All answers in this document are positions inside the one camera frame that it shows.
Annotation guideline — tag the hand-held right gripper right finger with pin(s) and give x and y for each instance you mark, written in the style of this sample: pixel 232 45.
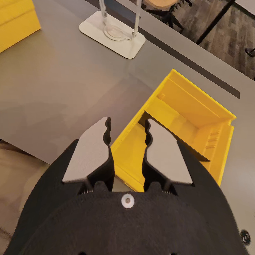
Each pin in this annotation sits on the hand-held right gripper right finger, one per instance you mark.
pixel 167 157

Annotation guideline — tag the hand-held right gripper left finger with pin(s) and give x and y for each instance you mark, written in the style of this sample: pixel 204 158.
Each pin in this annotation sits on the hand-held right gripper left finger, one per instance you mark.
pixel 87 155

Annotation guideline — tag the yellow storage bin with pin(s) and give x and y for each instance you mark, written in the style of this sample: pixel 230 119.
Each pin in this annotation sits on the yellow storage bin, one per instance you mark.
pixel 189 103
pixel 18 23

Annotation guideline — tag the person's beige trousers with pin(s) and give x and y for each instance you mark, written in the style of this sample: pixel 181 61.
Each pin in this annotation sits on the person's beige trousers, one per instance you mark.
pixel 16 189

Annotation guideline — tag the white board stand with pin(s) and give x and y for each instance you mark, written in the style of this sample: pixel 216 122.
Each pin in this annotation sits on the white board stand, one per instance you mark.
pixel 95 29

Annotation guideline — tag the black office chair base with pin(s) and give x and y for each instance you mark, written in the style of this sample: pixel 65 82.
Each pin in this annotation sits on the black office chair base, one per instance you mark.
pixel 174 19

